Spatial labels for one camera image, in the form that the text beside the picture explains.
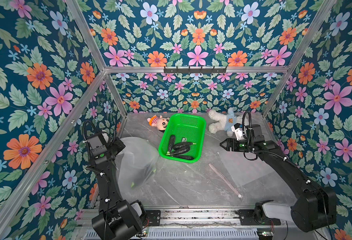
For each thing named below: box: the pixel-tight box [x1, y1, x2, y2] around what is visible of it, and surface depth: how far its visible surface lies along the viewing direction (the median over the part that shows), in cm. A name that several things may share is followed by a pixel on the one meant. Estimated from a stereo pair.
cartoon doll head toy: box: [147, 114, 170, 131], surface depth 109 cm
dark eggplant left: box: [166, 134, 176, 156], surface depth 100 cm
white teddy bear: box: [208, 107, 244, 137], surface depth 109 cm
